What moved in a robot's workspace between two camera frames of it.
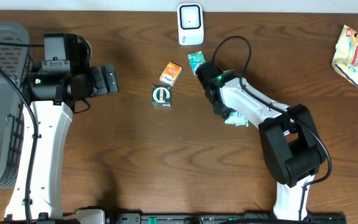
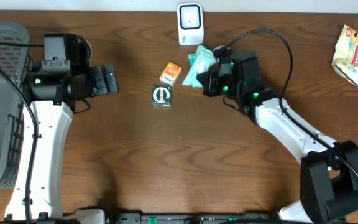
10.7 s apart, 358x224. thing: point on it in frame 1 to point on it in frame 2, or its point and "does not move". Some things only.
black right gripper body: x=218 y=109 to x=216 y=84
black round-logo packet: x=161 y=96 does not move
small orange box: x=171 y=73 does not move
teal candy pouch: x=237 y=119 to x=204 y=59
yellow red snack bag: x=352 y=55 does not move
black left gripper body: x=96 y=83 does not move
